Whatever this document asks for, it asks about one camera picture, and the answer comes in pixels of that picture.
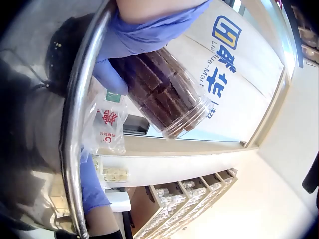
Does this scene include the person's right hand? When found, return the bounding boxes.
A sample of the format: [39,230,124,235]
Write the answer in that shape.
[79,147,122,232]

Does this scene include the person's left hand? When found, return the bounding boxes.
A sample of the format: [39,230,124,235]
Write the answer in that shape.
[93,0,212,96]

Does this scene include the person's right fingers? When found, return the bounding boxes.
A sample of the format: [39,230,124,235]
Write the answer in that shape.
[79,147,99,179]

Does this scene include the person's left thumb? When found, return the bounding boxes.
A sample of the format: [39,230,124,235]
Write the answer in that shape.
[93,58,128,96]

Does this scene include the clear plastic bag red print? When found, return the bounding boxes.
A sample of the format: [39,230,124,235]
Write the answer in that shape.
[85,90,128,155]

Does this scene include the large stainless steel bowl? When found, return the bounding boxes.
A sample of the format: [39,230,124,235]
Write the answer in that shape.
[25,0,120,239]

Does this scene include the clear plastic jar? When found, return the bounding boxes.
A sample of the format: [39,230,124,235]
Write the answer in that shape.
[108,46,212,141]

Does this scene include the clear box of pale snacks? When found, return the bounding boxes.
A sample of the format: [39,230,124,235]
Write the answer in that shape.
[93,154,130,184]

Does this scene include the bundle of brown snack sticks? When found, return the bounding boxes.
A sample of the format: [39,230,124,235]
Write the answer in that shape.
[112,47,197,137]

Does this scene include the black wrist band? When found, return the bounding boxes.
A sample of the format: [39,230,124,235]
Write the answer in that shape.
[88,228,126,239]

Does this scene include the full shop shelf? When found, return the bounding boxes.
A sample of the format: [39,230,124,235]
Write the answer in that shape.
[132,168,239,239]

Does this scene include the white signboard with blue logo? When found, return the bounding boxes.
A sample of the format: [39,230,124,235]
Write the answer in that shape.
[159,0,286,143]

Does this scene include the dark shelf with brown goods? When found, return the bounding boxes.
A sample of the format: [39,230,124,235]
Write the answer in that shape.
[290,0,319,68]

